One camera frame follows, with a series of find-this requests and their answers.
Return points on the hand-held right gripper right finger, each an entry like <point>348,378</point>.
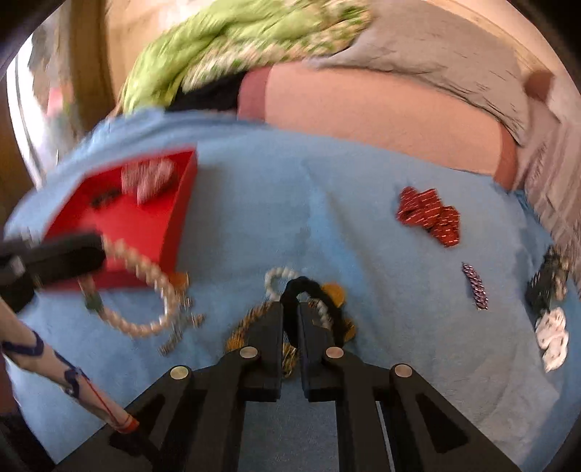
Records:
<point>305,354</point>

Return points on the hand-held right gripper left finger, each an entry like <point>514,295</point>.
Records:
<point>277,345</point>

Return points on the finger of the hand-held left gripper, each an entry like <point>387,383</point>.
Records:
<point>68,258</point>

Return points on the round tan ornament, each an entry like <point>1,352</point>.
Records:
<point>338,295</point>

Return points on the red tray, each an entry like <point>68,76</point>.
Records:
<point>136,227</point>

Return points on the red white striped scrunchie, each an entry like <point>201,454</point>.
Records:
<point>150,179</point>

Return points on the small orange ornament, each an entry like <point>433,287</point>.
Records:
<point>180,280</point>

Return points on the blue cloth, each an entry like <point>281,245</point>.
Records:
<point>281,204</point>

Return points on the frosted glass window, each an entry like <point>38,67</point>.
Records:
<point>41,113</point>

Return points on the purple hair clip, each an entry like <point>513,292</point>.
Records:
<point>474,283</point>

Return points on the black cloth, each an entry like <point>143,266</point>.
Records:
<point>213,97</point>

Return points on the dark patterned scrunchie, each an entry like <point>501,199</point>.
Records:
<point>542,283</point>

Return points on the green blanket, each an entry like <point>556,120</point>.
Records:
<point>204,41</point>

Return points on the striped grey cloth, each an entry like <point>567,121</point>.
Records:
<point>558,181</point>

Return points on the brown wooden window frame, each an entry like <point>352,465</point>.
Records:
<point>90,54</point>

